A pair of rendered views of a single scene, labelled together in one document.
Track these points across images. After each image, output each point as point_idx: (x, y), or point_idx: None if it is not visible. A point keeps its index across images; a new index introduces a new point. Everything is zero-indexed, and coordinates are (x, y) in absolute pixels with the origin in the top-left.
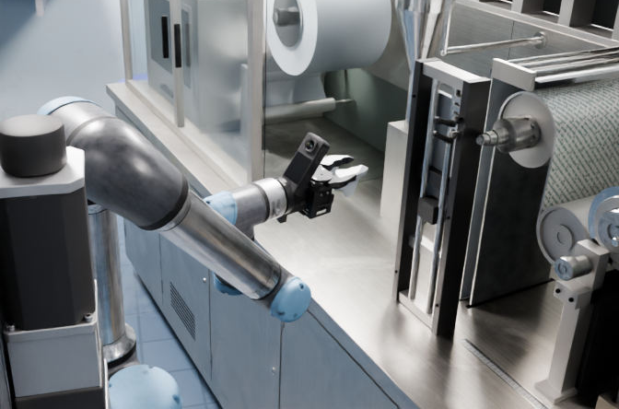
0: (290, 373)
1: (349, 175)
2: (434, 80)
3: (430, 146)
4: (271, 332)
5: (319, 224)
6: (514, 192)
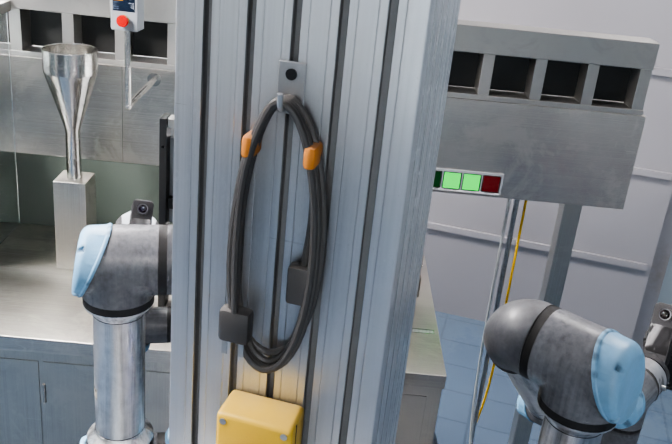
0: (65, 438)
1: (155, 223)
2: None
3: None
4: (21, 417)
5: (22, 297)
6: None
